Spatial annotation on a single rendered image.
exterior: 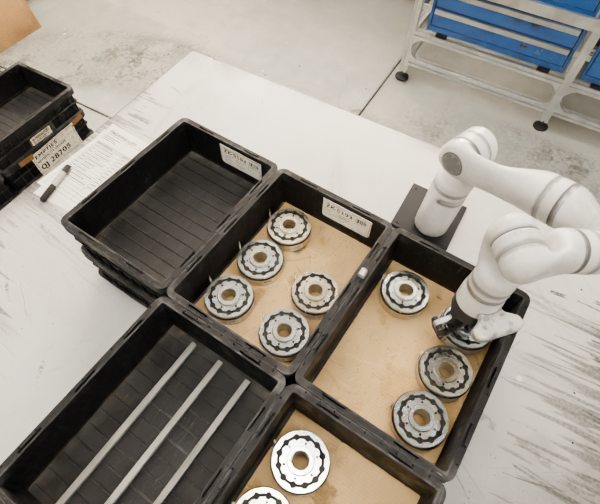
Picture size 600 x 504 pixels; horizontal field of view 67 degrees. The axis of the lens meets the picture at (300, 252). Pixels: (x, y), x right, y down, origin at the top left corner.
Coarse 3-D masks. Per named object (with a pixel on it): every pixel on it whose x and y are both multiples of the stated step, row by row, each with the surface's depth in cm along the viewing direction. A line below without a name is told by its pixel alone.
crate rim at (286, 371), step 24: (264, 192) 101; (240, 216) 97; (216, 240) 93; (384, 240) 94; (192, 264) 90; (360, 264) 91; (168, 288) 87; (192, 312) 85; (336, 312) 86; (240, 336) 82; (312, 336) 83; (264, 360) 80
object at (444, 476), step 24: (456, 264) 92; (360, 288) 88; (312, 360) 80; (504, 360) 81; (312, 384) 78; (336, 408) 76; (480, 408) 76; (384, 432) 74; (408, 456) 72; (456, 456) 72
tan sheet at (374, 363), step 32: (384, 320) 95; (416, 320) 96; (352, 352) 91; (384, 352) 92; (416, 352) 92; (480, 352) 92; (320, 384) 88; (352, 384) 88; (384, 384) 88; (416, 384) 88; (384, 416) 85; (416, 416) 85; (448, 416) 85
